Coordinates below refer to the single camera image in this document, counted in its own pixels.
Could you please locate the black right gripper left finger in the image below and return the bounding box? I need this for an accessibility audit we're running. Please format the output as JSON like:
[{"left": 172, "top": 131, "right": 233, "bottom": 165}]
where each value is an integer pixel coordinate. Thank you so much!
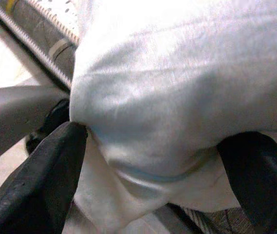
[{"left": 0, "top": 121, "right": 89, "bottom": 234}]

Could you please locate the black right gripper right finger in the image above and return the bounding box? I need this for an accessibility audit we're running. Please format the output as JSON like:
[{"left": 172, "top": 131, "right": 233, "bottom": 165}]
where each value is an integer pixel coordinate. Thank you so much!
[{"left": 216, "top": 131, "right": 277, "bottom": 234}]

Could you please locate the white pillow with script print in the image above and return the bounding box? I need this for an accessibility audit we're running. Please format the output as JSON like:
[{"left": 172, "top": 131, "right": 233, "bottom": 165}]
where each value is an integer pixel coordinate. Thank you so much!
[{"left": 69, "top": 0, "right": 277, "bottom": 234}]

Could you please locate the white quilted mattress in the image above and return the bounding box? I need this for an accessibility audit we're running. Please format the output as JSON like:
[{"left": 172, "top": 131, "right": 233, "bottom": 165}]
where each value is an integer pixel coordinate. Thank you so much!
[{"left": 0, "top": 0, "right": 85, "bottom": 95}]

